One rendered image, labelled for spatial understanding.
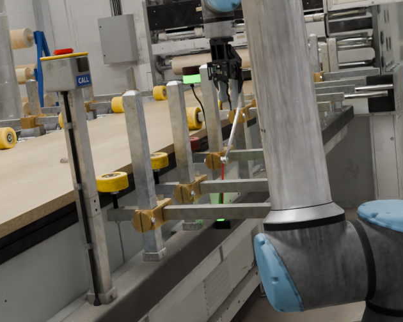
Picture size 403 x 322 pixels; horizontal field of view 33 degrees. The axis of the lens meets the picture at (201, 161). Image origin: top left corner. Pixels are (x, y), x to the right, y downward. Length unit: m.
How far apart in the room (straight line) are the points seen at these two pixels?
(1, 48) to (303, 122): 4.87
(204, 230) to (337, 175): 2.73
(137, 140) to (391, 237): 0.66
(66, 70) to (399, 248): 0.70
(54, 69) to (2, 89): 4.55
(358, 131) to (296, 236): 3.29
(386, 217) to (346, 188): 3.32
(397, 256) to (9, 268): 0.81
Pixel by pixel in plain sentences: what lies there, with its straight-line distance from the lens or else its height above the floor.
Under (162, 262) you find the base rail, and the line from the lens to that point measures 1.68.
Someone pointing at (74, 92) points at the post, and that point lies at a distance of 1.39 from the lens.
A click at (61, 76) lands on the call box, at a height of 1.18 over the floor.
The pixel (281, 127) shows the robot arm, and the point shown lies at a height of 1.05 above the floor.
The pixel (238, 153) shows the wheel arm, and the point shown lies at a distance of 2.12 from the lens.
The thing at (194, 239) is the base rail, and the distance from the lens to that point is 1.84.
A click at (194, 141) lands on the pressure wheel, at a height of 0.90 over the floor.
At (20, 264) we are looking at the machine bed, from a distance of 1.59.
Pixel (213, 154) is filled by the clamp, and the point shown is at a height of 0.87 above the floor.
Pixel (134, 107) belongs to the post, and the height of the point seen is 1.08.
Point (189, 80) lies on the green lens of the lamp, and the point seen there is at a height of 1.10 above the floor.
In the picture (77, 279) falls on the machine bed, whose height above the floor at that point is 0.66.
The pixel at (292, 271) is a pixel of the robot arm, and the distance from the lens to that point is 1.21.
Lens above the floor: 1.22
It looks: 10 degrees down
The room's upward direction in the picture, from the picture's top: 7 degrees counter-clockwise
